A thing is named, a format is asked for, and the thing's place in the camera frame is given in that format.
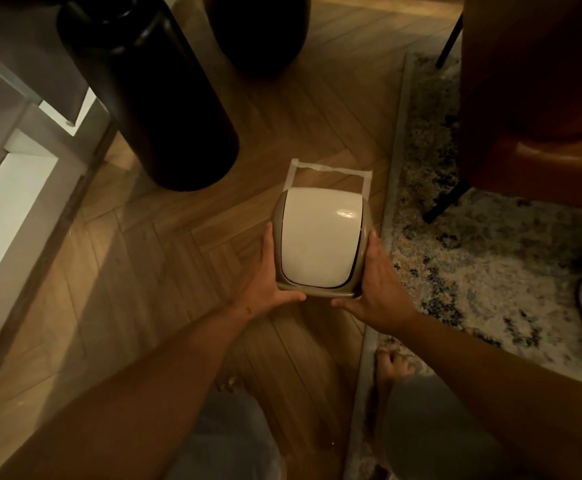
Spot white cabinet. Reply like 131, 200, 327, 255
0, 35, 116, 400

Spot person's right hand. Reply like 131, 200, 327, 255
331, 231, 422, 336

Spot person's left forearm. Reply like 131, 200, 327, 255
0, 302, 254, 480

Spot small beige swing-lid trash bin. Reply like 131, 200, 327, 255
271, 187, 375, 299

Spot white tape floor marking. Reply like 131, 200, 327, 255
283, 158, 375, 199

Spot person's left foot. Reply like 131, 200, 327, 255
215, 372, 245, 394

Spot person's grey shorts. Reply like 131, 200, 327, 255
163, 371, 537, 480

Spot person's left hand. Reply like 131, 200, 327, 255
234, 222, 307, 319

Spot person's right forearm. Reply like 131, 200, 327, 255
398, 314, 582, 480

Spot round black floor vase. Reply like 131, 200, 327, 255
202, 0, 312, 78

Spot person's foot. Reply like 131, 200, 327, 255
371, 346, 418, 470
215, 372, 245, 394

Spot person's right foot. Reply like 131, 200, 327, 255
371, 346, 418, 470

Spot tall black floor vase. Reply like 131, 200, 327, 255
56, 0, 240, 192

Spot patterned grey blue rug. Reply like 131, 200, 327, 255
343, 51, 582, 480

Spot brown leather armchair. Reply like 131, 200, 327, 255
423, 0, 582, 224

